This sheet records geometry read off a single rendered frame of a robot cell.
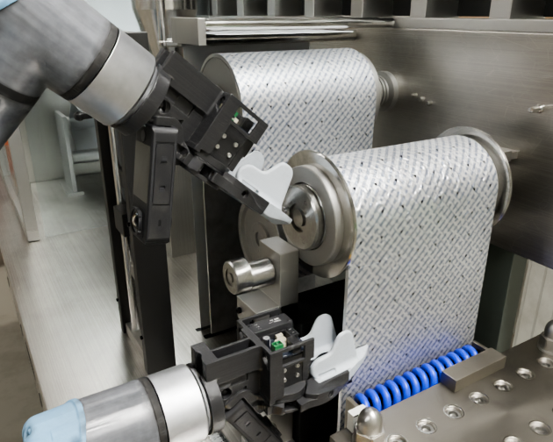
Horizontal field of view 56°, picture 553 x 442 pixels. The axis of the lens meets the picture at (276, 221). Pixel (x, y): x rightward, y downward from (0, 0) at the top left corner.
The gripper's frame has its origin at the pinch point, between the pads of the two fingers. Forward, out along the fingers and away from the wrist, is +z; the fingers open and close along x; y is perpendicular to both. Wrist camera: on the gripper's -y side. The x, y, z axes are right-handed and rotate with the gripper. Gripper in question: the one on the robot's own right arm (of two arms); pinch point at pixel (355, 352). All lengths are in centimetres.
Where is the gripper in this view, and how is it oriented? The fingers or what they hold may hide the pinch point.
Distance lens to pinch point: 64.4
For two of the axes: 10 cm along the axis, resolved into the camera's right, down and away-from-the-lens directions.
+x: -5.2, -3.2, 7.9
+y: 0.0, -9.3, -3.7
